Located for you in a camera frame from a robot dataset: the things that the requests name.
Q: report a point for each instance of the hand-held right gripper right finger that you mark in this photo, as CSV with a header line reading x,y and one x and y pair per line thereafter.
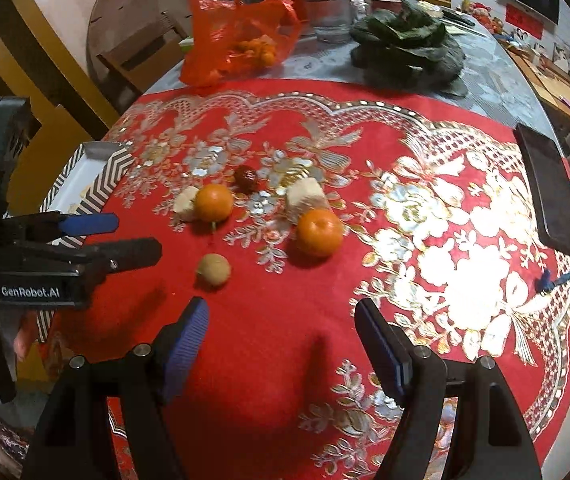
x,y
390,360

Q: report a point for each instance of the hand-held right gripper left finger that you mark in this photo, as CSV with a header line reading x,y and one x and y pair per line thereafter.
x,y
187,345

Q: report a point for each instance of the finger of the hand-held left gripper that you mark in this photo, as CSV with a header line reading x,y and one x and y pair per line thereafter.
x,y
90,223
130,254

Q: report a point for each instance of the white tray with chevron rim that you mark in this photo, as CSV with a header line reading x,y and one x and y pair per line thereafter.
x,y
105,177

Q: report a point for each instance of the tan longan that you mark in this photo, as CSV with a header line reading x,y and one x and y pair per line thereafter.
x,y
212,270

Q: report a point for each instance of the orange tangerine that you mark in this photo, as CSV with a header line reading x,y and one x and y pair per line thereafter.
x,y
213,203
320,233

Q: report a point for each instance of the red date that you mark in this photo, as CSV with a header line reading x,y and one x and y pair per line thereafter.
x,y
246,178

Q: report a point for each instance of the person's left hand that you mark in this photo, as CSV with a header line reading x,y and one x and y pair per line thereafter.
x,y
25,340

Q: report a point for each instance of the red floral tablecloth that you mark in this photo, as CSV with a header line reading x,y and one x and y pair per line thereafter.
x,y
275,320

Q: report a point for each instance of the dark wooden chair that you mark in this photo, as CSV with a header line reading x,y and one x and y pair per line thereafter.
x,y
30,55

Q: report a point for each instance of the red plastic bag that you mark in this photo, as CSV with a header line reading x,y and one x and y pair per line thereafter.
x,y
215,60

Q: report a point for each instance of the round wooden tabletop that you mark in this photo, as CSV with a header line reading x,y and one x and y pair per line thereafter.
x,y
130,10

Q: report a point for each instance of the black phone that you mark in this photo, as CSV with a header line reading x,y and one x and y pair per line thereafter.
x,y
547,190

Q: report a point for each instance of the pile of small tangerines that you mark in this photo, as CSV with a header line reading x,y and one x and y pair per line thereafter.
x,y
255,50

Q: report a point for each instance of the grey patterned tablecloth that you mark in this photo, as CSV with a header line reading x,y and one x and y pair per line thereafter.
x,y
315,62

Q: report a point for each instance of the glass jar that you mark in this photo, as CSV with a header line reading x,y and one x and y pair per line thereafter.
x,y
332,17

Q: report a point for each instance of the green leafy vegetable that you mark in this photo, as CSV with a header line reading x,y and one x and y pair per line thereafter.
x,y
405,45

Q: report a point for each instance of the wooden side table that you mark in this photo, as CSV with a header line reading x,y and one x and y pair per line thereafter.
x,y
545,80

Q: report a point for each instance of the red paper banner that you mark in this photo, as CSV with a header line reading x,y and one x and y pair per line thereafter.
x,y
525,19

